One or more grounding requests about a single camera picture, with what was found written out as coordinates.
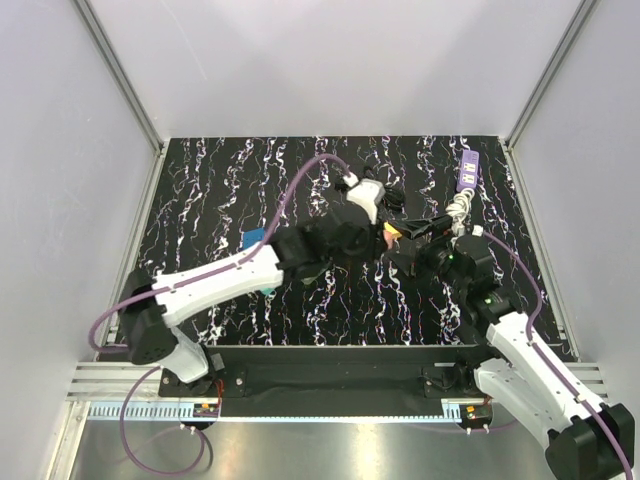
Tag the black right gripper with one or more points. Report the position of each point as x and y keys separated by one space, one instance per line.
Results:
x=411 y=265

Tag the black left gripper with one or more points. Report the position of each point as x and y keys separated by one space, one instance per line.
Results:
x=373 y=241

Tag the pink plug adapter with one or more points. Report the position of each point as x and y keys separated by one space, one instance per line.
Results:
x=388 y=242

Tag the purple power strip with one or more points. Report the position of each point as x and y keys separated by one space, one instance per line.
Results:
x=468 y=171

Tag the dark blue cube adapter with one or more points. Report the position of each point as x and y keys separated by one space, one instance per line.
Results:
x=252 y=237

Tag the green power strip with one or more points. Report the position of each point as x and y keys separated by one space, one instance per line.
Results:
x=309 y=280

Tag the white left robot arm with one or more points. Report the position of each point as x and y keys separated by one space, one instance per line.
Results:
x=154 y=308

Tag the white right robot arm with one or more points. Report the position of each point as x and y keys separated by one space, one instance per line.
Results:
x=582 y=436

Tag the small orange plug adapter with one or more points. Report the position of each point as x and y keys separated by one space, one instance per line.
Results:
x=390 y=233

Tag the black marbled table mat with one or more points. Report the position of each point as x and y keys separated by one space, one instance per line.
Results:
x=211 y=190

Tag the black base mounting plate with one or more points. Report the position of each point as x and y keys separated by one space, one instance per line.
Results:
x=409 y=384

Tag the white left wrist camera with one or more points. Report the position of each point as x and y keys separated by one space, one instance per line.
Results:
x=365 y=193

